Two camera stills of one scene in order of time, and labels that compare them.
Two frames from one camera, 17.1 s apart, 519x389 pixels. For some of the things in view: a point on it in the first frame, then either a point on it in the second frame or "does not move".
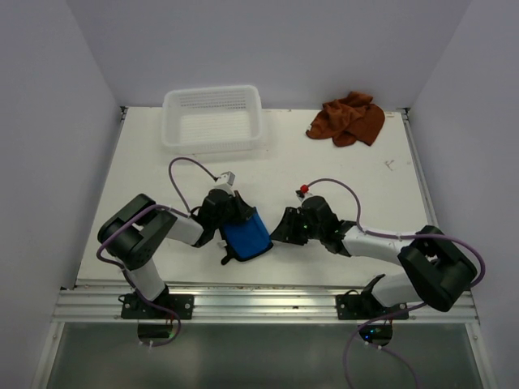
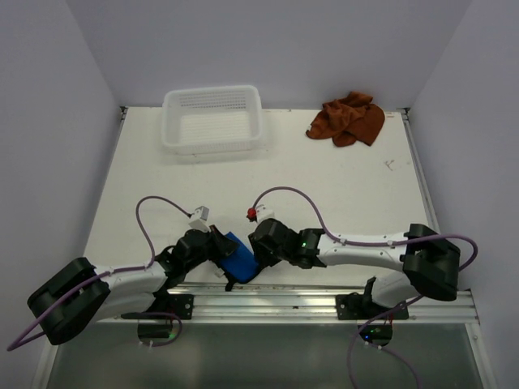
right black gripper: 285,231 to 263,261
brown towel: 348,120 does not move
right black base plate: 366,306 does not move
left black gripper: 242,207 to 223,245
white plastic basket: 212,119 does not move
